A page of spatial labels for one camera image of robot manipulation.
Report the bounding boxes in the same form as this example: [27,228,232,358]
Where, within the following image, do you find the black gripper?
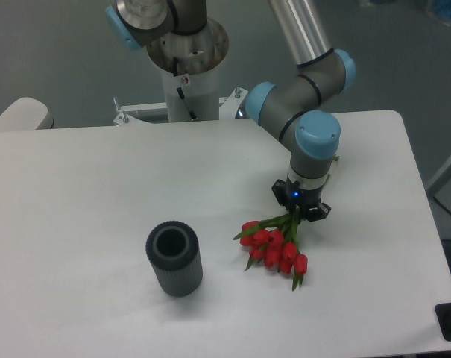
[271,180,331,222]

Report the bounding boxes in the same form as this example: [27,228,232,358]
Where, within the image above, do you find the red tulip bouquet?
[232,154,341,292]

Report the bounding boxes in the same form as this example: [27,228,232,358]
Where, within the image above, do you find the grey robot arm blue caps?
[105,1,356,222]

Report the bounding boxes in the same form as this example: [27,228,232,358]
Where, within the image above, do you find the dark grey ribbed vase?
[145,221,203,298]

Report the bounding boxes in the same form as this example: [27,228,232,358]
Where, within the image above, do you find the beige chair armrest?
[0,97,54,133]

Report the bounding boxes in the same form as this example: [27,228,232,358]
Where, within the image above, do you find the white pedestal base frame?
[113,87,250,126]

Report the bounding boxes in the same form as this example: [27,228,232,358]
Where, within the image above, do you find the black pedestal cable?
[176,87,199,122]

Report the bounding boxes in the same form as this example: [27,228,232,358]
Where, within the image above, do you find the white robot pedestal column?
[146,17,230,122]

